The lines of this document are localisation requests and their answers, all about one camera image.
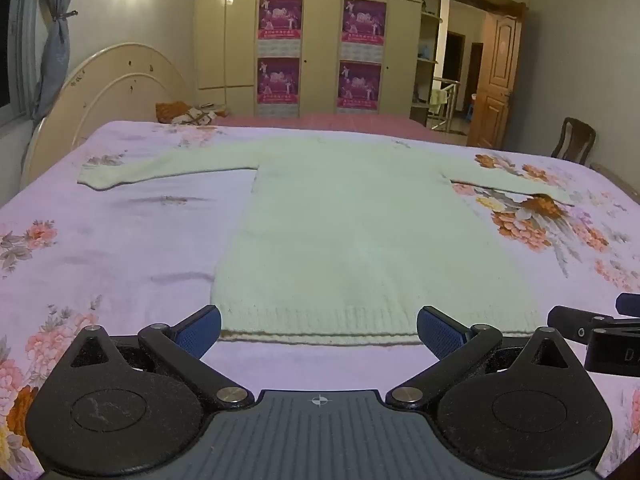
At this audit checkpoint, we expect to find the cream knitted sweater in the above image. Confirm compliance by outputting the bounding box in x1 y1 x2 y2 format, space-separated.
79 136 568 344

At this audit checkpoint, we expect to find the dark wooden chair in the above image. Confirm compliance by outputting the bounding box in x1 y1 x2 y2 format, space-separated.
551 117 597 165

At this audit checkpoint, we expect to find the blue plastic stool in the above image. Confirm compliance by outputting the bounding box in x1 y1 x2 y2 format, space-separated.
465 103 474 122

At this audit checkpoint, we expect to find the brown wooden door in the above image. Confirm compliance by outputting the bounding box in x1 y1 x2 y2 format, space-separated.
468 13 523 150

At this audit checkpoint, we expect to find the pink checked bed cover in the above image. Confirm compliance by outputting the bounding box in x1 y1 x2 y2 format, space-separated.
216 114 468 146

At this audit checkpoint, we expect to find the orange patterned pillow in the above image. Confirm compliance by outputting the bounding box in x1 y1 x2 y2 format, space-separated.
155 101 190 124

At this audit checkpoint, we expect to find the cream arched headboard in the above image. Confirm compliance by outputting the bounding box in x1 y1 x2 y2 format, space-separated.
20 42 192 188

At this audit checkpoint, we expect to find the lower right purple poster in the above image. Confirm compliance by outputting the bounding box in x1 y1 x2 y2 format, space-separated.
336 61 381 114

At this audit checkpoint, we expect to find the lower left purple poster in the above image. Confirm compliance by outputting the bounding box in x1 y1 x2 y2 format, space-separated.
256 58 300 105

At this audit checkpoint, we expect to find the upper right purple poster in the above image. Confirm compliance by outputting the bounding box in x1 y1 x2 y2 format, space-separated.
342 0 386 46

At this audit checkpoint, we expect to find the cream wardrobe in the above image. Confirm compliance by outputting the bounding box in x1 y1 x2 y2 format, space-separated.
194 0 440 117

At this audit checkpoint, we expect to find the grey blue curtain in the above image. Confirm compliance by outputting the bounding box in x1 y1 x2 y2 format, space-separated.
4 0 77 124

